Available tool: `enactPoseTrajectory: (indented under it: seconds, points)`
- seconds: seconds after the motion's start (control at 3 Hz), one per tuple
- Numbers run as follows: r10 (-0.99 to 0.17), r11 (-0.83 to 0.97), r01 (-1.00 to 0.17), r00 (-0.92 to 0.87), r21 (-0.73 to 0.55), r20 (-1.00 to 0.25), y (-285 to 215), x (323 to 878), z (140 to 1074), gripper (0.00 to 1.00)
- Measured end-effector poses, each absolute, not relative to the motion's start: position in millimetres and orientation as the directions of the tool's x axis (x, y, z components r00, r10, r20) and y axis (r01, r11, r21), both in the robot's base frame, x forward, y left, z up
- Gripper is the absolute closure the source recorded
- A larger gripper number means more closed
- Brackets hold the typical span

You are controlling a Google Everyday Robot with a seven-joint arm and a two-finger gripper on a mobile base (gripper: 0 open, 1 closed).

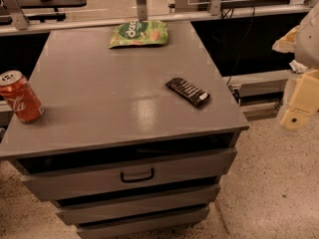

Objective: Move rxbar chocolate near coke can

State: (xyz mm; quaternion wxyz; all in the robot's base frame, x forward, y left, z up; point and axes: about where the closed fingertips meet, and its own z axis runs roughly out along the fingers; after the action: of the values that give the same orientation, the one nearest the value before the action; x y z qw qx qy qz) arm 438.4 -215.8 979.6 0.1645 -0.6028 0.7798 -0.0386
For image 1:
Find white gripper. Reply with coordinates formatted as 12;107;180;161
272;26;319;131

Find black rxbar chocolate bar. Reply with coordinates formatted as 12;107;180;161
165;78;210;109

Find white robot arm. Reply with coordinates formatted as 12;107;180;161
272;3;319;131

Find red coke can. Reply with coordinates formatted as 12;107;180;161
0;71;44;123

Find white crumpled paper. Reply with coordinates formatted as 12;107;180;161
289;60;307;74

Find green snack chip bag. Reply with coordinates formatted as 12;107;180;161
109;20;168;49

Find grey drawer cabinet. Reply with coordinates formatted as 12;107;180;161
1;22;248;239

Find dark background table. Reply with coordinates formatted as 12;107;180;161
17;0;87;22

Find black hanging cable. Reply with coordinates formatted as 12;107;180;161
220;6;257;87

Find black drawer handle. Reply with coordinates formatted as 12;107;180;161
120;168;155;184

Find grey metal railing frame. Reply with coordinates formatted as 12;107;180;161
0;0;318;36

